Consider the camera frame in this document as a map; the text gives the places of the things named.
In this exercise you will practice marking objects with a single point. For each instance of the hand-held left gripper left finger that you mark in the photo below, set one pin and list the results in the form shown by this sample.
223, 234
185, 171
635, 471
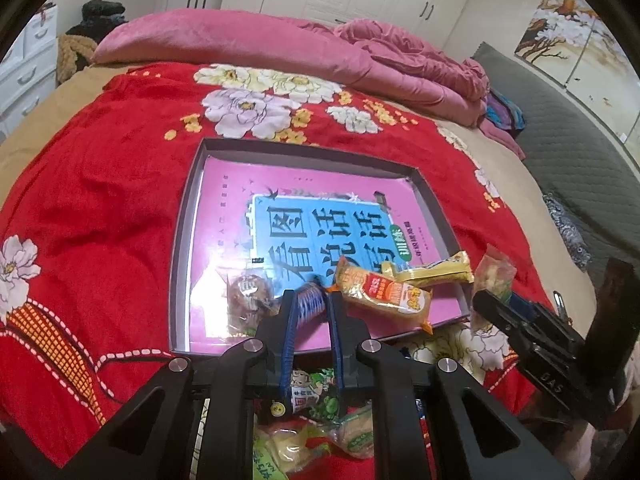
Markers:
289, 345

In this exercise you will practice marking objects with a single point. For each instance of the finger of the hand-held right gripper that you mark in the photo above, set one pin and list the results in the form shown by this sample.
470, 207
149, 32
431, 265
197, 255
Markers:
502, 312
550, 317

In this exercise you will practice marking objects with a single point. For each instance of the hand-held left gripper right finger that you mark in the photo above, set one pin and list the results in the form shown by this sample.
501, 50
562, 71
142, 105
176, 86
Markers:
336, 350

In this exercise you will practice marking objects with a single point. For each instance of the clear packet with floss cake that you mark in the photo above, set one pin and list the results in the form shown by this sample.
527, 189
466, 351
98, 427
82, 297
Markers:
495, 272

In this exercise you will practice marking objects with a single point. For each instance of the small dark blue candy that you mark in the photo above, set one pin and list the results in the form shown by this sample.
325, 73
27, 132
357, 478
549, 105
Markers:
312, 302

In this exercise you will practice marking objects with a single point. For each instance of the clear packet with brown snack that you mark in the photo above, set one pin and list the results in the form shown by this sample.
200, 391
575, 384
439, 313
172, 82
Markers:
247, 297

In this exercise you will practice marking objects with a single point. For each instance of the orange snack packet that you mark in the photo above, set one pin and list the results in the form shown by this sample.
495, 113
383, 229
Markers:
385, 295

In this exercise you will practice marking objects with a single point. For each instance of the gold snack packet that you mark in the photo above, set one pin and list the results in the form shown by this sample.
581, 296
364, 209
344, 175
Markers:
435, 272

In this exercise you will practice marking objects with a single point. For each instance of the green packet with yellow cake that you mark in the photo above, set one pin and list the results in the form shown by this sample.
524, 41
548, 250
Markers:
282, 452

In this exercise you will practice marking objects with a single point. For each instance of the shallow grey cardboard box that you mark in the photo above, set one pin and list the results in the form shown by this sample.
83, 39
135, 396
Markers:
300, 159

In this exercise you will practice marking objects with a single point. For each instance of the round green cookie packet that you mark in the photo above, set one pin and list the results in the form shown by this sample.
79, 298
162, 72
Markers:
300, 395

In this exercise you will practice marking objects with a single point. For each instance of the grey patterned cloth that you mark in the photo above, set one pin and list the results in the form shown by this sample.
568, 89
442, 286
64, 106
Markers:
567, 230

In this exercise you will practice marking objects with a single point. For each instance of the pink and blue book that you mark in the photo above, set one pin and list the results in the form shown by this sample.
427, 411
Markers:
280, 190

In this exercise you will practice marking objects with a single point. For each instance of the grey quilted headboard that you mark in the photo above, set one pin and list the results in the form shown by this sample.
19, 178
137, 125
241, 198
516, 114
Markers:
585, 160

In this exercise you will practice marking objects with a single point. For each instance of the colourful folded cloth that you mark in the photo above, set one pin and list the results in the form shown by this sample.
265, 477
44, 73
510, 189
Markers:
505, 112

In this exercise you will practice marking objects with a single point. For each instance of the red floral blanket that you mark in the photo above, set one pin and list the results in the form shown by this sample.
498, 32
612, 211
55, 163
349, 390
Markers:
100, 185

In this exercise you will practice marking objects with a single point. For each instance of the long pink pillow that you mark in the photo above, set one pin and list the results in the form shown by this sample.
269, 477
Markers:
225, 45

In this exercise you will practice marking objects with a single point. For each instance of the brown fuzzy blanket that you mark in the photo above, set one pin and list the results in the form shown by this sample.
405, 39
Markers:
75, 57

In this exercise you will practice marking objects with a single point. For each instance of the dark clothes pile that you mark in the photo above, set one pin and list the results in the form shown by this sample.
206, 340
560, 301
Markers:
100, 15

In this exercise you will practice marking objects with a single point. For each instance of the white drawer chest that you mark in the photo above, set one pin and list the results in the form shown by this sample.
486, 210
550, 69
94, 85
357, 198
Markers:
25, 65

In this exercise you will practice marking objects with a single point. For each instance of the floral wall painting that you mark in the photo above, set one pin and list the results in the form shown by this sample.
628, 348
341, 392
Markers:
565, 35

